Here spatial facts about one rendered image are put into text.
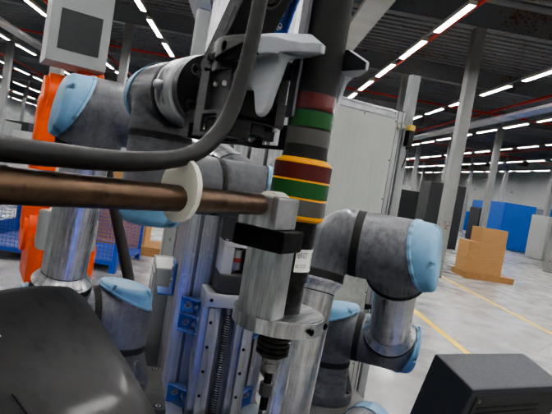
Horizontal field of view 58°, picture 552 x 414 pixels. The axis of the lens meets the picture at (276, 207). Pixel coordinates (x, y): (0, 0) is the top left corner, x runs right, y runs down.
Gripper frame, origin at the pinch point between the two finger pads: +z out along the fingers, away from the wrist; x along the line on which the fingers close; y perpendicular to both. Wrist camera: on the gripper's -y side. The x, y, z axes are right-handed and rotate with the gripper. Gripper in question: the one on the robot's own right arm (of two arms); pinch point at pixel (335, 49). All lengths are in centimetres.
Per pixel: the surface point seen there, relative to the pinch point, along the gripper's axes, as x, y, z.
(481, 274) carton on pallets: -1074, 151, -630
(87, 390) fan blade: 12.1, 26.6, -5.9
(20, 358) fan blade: 16.5, 24.2, -6.6
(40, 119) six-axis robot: -51, -6, -403
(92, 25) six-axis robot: -75, -84, -384
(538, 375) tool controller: -83, 40, -19
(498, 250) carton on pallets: -1111, 89, -623
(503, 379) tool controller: -72, 41, -20
